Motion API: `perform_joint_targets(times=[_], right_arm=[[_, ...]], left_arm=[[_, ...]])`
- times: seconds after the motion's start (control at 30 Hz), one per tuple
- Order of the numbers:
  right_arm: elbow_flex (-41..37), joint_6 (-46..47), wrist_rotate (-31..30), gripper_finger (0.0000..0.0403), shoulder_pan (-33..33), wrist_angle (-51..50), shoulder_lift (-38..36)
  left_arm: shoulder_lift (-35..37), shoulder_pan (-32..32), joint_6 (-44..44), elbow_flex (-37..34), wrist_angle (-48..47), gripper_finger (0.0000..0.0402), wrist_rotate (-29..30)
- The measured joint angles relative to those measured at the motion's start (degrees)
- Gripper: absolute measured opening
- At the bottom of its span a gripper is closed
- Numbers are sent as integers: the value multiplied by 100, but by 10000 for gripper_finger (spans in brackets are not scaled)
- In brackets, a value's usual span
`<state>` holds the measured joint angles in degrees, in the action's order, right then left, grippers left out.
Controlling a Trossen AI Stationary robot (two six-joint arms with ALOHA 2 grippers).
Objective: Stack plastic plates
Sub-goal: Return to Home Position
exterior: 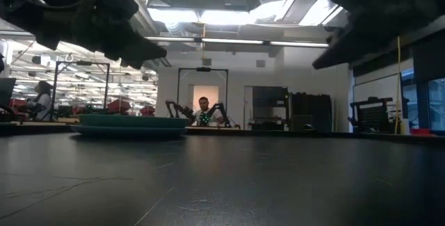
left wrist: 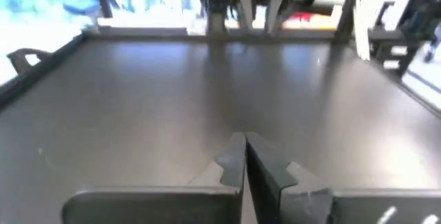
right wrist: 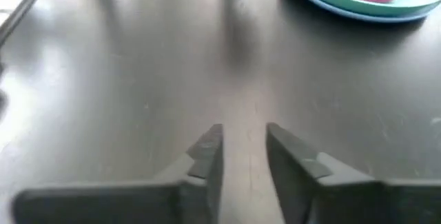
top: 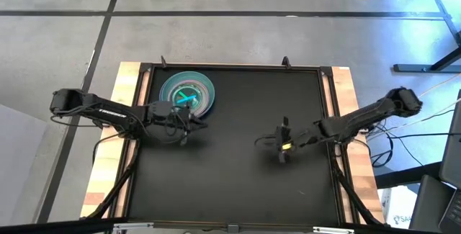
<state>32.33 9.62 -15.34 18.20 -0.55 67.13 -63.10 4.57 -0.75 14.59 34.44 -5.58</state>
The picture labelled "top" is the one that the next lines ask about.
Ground silver metal bracket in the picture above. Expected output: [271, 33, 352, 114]
[313, 226, 356, 234]
[113, 222, 154, 232]

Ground black sleeved cable bundle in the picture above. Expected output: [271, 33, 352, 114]
[333, 154, 385, 226]
[86, 140, 141, 220]

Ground black desk leg frame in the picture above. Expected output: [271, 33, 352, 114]
[362, 0, 461, 73]

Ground black keyboard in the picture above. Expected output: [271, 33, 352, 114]
[438, 189, 461, 234]

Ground black monitor panel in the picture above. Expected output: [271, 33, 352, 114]
[439, 89, 461, 192]

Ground large blue plastic plate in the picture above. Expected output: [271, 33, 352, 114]
[158, 71, 217, 119]

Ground black table mat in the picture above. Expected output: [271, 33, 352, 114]
[128, 67, 341, 225]

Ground white cardboard box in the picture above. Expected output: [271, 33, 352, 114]
[377, 186, 419, 228]

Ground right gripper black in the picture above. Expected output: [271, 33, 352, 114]
[275, 116, 308, 164]

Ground black front crossbar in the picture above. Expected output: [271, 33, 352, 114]
[0, 218, 461, 234]

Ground black desk foot bar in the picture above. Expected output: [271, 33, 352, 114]
[374, 161, 444, 190]

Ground dark grey computer case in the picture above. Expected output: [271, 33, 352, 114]
[408, 174, 455, 233]

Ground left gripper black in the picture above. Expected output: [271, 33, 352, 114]
[146, 99, 209, 146]

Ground black floor cables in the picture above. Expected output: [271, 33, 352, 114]
[359, 109, 461, 168]

